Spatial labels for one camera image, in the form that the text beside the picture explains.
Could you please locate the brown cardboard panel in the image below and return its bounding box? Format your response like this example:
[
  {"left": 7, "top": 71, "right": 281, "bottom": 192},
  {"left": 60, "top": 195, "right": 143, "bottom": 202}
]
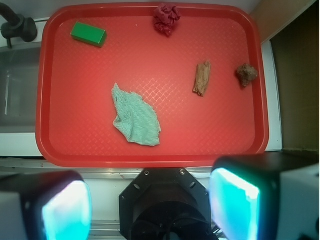
[{"left": 251, "top": 0, "right": 320, "bottom": 153}]

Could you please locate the brown rock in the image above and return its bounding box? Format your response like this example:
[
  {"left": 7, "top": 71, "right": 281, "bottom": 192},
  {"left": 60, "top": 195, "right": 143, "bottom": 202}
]
[{"left": 236, "top": 63, "right": 259, "bottom": 88}]

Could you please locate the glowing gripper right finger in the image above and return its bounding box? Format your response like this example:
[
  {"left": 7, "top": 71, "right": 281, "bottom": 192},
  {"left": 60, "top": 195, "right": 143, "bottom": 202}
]
[{"left": 208, "top": 152, "right": 320, "bottom": 240}]

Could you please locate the grey sink basin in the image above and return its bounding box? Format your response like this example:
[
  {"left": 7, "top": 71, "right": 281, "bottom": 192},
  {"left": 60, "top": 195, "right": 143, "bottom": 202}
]
[{"left": 0, "top": 42, "right": 41, "bottom": 134}]

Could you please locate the grey faucet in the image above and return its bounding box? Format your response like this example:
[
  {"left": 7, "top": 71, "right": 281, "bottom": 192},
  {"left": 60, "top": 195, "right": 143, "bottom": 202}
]
[{"left": 0, "top": 3, "right": 38, "bottom": 49}]

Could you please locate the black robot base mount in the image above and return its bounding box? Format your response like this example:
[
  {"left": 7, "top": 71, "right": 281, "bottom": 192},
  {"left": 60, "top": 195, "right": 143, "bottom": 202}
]
[{"left": 119, "top": 168, "right": 217, "bottom": 240}]

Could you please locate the red plastic tray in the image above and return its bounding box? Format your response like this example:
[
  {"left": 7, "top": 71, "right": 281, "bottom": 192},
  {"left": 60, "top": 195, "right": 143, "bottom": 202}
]
[{"left": 36, "top": 3, "right": 269, "bottom": 168}]

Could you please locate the light green cloth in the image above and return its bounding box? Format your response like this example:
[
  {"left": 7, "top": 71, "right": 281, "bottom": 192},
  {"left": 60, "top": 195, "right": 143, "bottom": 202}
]
[{"left": 111, "top": 84, "right": 162, "bottom": 147}]

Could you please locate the red paper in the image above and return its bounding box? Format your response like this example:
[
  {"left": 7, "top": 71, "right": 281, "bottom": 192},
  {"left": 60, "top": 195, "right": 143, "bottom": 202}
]
[{"left": 153, "top": 3, "right": 182, "bottom": 37}]

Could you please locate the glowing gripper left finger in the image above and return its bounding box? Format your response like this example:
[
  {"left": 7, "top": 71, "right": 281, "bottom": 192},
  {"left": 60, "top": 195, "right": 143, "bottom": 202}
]
[{"left": 0, "top": 170, "right": 92, "bottom": 240}]

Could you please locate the green rectangular block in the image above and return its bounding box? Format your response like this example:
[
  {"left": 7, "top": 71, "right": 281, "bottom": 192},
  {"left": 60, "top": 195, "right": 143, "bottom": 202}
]
[{"left": 70, "top": 22, "right": 107, "bottom": 48}]

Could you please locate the brown wood piece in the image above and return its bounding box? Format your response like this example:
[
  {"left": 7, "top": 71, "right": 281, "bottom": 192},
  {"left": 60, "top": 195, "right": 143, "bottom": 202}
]
[{"left": 192, "top": 60, "right": 212, "bottom": 97}]

